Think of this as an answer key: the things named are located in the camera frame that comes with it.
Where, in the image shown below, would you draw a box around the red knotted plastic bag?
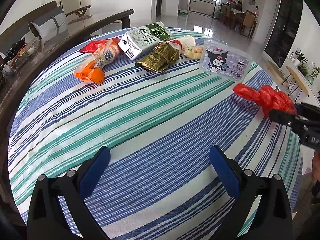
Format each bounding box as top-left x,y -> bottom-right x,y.
233,83 -> 297,117

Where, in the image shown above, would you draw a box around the clear Kuromi tissue box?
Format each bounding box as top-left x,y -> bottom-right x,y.
199,39 -> 253,82

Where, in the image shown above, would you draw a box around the yellow snack wrapper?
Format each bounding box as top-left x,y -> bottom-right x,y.
182,45 -> 203,60

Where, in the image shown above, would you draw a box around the olive gold foil packet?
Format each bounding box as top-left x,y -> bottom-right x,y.
135,42 -> 182,73

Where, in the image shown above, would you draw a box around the orange white plastic wrapper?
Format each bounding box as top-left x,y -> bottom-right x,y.
74,41 -> 121,85

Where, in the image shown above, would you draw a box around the person's right hand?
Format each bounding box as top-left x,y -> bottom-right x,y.
312,151 -> 320,184

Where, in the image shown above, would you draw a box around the wooden side stool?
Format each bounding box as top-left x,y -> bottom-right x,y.
266,61 -> 310,102

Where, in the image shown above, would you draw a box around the potted plants on shelf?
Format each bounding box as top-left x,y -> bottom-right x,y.
293,48 -> 319,85

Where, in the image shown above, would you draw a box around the dining table with chairs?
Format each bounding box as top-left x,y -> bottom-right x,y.
219,3 -> 258,38

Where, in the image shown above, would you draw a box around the striped blue green tablecloth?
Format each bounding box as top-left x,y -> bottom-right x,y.
8,47 -> 302,239

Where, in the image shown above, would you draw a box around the red white paper pack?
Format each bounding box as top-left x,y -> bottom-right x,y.
169,35 -> 196,50

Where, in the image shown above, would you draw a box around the dark glossy coffee table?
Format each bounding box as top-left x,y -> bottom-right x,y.
1,9 -> 135,138

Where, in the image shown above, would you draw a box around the glass snack tray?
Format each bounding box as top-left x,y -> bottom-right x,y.
1,37 -> 40,76

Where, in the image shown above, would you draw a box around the flat red plastic wrapper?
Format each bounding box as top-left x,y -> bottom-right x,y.
78,38 -> 120,53

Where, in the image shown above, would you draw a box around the green white milk carton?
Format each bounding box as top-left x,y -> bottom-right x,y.
118,22 -> 172,61

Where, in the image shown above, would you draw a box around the grey white cushion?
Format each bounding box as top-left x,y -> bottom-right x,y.
31,12 -> 68,42

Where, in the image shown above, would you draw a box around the brown wooden sofa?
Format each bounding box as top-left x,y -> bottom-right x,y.
1,1 -> 91,55

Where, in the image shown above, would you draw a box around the dark wall cabinet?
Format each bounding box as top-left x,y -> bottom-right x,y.
265,0 -> 303,67

